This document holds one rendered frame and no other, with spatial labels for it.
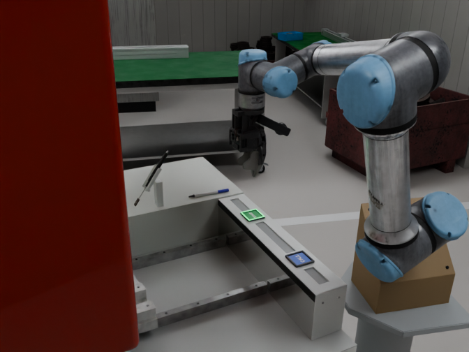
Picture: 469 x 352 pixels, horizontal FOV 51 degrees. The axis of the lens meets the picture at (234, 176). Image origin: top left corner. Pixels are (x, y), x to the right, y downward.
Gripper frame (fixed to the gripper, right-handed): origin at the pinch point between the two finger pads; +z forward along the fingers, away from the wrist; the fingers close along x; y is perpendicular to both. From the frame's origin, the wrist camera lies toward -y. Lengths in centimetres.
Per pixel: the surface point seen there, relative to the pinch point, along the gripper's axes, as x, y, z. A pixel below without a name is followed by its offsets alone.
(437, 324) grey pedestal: 49, -27, 29
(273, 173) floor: -208, -135, 111
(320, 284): 37.1, 2.0, 14.7
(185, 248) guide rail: -8.0, 19.9, 25.8
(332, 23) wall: -501, -407, 36
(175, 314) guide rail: 19.0, 33.3, 26.1
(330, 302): 40.0, 0.8, 18.5
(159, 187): -17.0, 24.5, 7.4
